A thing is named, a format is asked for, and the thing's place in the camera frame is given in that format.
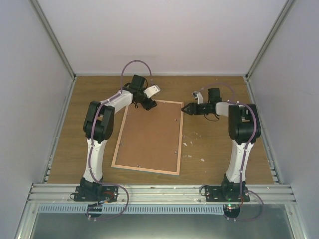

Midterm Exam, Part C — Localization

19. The blue wooden picture frame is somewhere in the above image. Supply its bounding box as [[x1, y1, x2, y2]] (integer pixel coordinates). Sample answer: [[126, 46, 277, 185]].
[[110, 99, 184, 176]]

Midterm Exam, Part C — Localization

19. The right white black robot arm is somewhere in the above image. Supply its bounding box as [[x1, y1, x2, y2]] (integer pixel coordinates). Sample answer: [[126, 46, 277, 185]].
[[181, 88, 261, 202]]

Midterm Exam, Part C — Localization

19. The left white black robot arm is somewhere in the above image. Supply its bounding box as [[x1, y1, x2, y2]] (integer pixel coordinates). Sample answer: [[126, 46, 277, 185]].
[[74, 75, 160, 201]]

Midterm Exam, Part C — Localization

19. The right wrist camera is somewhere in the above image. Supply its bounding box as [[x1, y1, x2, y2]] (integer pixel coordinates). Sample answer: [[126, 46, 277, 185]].
[[192, 91, 204, 105]]

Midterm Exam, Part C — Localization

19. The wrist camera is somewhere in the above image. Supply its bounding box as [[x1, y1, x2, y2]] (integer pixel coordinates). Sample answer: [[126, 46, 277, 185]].
[[192, 91, 204, 105], [144, 85, 160, 99]]

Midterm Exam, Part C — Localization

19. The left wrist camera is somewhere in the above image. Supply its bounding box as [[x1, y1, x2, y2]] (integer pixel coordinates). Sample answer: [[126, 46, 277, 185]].
[[144, 85, 160, 99]]

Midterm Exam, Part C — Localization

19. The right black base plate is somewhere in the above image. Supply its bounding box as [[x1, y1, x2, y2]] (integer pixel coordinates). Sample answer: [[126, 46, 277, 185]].
[[199, 184, 250, 203]]

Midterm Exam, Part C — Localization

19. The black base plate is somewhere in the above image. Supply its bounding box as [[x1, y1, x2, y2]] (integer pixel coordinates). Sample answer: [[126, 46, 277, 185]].
[[199, 184, 250, 203], [70, 185, 118, 203]]

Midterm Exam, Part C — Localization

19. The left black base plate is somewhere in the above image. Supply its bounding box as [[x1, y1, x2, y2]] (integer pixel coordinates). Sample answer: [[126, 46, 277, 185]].
[[70, 185, 118, 203]]

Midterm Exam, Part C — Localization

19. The right aluminium corner post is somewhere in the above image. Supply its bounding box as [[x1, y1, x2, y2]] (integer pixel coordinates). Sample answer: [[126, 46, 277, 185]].
[[245, 0, 296, 81]]

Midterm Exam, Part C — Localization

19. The aluminium corner post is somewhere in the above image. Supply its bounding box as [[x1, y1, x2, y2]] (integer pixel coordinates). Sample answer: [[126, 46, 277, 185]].
[[29, 0, 76, 81], [245, 0, 296, 81]]

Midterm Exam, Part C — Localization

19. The aluminium front rail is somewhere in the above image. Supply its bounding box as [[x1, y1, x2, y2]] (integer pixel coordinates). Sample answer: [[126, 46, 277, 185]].
[[27, 184, 296, 205]]

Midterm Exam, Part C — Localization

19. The grey slotted cable duct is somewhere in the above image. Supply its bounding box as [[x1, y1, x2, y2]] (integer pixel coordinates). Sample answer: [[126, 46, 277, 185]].
[[38, 204, 224, 215]]

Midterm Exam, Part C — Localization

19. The left aluminium corner post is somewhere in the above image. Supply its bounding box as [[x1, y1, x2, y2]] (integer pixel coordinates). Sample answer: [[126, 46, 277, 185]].
[[29, 0, 76, 81]]

